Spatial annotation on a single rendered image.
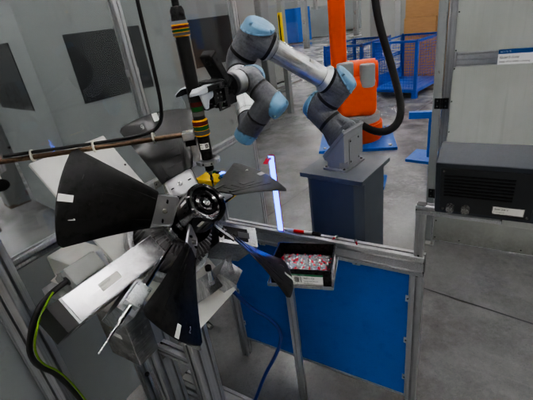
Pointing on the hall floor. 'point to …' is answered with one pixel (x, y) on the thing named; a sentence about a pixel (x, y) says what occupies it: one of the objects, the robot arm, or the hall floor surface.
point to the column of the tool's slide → (21, 306)
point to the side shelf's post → (147, 382)
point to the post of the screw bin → (297, 345)
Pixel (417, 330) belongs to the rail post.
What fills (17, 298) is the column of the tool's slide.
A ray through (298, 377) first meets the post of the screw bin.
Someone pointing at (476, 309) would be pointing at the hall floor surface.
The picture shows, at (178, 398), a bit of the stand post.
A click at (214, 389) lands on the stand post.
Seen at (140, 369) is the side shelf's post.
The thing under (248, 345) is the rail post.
